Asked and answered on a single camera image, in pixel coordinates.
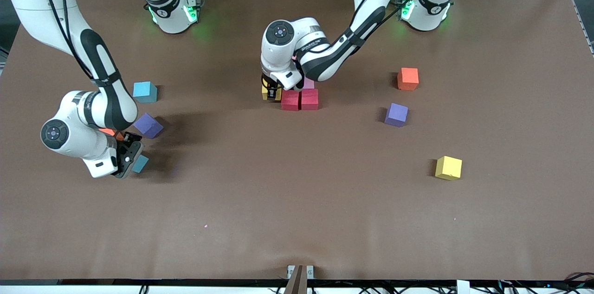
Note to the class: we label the yellow foam cube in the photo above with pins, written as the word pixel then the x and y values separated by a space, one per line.
pixel 448 167
pixel 274 95

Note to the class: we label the white table frame rail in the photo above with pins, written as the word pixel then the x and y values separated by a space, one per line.
pixel 93 290

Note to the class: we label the metal bracket plate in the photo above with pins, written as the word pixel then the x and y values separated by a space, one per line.
pixel 310 271

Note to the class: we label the purple foam cube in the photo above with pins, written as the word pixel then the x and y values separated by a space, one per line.
pixel 396 114
pixel 149 125

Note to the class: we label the cyan foam cube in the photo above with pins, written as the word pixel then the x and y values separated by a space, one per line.
pixel 145 92
pixel 140 163

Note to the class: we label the grey camera pole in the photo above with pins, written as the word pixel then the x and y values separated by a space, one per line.
pixel 297 284

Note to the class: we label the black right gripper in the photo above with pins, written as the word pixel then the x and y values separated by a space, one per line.
pixel 130 137

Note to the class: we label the red foam cube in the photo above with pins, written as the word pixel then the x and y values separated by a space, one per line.
pixel 290 100
pixel 309 99

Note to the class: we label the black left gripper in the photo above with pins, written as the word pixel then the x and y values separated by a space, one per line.
pixel 269 85

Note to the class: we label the pink foam cube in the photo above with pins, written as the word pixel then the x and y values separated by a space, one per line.
pixel 308 83

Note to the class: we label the orange foam cube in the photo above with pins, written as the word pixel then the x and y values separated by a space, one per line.
pixel 407 78
pixel 110 132

